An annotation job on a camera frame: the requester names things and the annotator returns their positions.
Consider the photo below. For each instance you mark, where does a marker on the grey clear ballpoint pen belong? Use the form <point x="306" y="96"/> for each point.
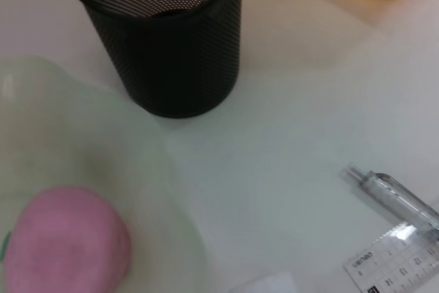
<point x="394" y="193"/>

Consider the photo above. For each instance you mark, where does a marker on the pink peach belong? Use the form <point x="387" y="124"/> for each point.
<point x="68" y="241"/>

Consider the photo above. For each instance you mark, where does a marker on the clear plastic ruler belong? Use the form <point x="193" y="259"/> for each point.
<point x="401" y="269"/>

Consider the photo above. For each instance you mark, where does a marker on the black mesh pen holder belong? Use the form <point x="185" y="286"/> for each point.
<point x="171" y="59"/>

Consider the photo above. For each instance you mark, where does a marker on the translucent green fruit plate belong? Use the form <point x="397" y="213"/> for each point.
<point x="85" y="149"/>

